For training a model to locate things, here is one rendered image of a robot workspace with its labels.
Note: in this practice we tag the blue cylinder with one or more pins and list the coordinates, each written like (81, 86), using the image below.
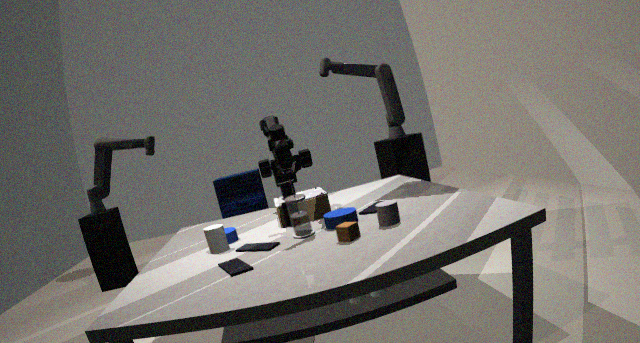
(231, 234)
(337, 217)

